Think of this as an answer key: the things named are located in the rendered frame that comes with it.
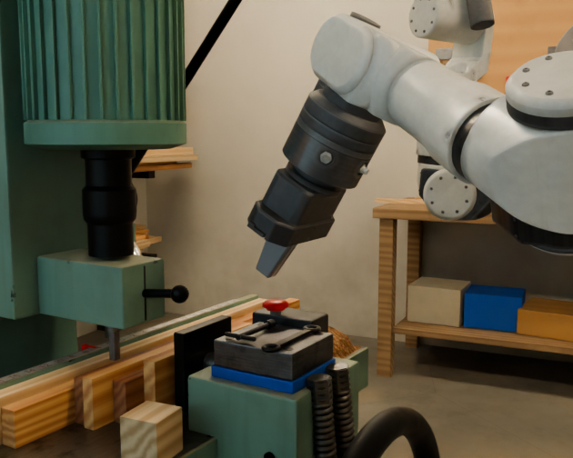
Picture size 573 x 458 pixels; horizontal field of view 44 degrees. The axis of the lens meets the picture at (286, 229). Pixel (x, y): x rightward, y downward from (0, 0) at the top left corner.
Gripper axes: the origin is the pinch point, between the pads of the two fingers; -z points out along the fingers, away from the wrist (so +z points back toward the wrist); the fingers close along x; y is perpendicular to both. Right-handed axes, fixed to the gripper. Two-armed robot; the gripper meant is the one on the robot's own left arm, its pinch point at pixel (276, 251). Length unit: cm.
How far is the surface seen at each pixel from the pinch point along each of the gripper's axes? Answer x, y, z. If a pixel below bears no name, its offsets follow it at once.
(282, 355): -9.3, -9.9, -4.1
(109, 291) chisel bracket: -11.8, 10.2, -10.4
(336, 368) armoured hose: -3.1, -13.6, -4.9
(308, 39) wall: 307, 182, -27
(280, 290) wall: 304, 122, -168
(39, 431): -20.2, 5.4, -23.0
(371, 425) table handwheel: -10.7, -21.0, -2.7
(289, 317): -0.4, -5.3, -5.3
